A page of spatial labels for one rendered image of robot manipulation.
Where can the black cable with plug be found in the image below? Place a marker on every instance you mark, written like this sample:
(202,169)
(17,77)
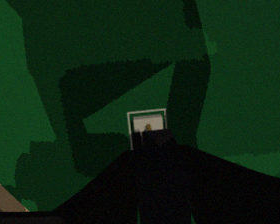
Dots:
(163,178)

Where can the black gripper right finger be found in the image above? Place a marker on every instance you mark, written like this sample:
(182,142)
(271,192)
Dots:
(226,193)

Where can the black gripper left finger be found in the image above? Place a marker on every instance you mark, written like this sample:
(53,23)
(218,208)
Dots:
(110,198)

